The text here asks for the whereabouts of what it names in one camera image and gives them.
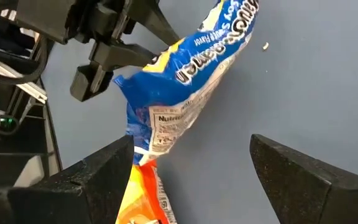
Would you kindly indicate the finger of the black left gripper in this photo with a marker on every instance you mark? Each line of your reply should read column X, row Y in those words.
column 154, row 21
column 120, row 54

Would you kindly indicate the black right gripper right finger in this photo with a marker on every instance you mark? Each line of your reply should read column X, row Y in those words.
column 306, row 199

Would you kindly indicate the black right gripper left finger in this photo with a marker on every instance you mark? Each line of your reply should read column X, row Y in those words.
column 73, row 193

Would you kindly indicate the blue soy sauce ramen pack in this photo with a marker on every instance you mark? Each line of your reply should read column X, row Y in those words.
column 179, row 77

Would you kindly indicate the orange chicken ramen pack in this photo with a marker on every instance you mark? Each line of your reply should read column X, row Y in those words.
column 141, row 199

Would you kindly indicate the small white noodle crumb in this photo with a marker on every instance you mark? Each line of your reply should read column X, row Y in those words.
column 265, row 46

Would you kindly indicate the black aluminium table frame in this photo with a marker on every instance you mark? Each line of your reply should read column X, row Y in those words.
column 53, row 140

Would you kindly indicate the silver aluminium rail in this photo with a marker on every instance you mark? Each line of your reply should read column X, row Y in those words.
column 17, row 81

